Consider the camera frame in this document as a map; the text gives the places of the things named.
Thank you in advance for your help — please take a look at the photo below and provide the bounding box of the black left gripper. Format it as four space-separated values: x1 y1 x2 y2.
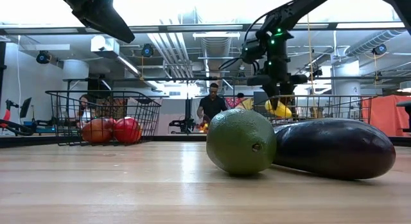
56 0 136 44

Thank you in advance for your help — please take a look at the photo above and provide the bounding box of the red and black distant robot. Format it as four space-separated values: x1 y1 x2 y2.
0 99 36 137

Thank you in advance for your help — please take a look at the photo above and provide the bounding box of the silver ceiling duct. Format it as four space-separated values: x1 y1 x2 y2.
200 37 232 94

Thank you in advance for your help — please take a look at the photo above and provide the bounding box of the black distant stand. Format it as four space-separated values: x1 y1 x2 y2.
168 98 198 134

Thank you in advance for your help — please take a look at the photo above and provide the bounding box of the dark red apple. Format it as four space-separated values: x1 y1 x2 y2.
81 118 112 144

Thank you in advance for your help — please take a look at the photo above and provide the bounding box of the bronze wire basket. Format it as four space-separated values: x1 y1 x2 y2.
253 94 378 135

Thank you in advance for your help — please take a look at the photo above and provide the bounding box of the green avocado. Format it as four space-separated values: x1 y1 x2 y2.
205 108 277 177

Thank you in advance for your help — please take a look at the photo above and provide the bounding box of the black wire basket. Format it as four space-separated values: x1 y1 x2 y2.
45 90 162 147

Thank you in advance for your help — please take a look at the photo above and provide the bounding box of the orange cloth partition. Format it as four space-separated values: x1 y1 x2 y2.
361 94 411 138

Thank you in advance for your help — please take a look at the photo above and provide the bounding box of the yellow banana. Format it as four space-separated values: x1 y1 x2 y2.
264 99 293 119

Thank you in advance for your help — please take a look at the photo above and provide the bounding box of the black monitor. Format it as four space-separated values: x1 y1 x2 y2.
19 96 33 119

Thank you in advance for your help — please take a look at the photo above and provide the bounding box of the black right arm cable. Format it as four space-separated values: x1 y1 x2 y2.
218 12 274 71

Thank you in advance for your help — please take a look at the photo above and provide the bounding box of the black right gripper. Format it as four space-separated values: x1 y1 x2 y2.
247 30 309 111

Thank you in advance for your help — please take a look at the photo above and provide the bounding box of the purple eggplant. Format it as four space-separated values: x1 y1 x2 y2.
272 117 397 181

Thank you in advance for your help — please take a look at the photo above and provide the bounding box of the white ceiling unit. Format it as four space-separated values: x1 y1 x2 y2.
90 35 121 53

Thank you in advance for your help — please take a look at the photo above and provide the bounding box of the colourful patterned tapestry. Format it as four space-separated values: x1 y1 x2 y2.
226 97 255 111

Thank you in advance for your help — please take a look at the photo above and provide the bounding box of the silver ribbed duct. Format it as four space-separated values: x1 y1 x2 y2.
344 28 410 58

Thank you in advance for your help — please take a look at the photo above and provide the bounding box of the black round ceiling device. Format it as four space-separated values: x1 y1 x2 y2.
141 43 155 58
371 43 389 56
35 49 52 65

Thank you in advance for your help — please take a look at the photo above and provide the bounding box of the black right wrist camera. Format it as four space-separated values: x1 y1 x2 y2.
240 40 268 65

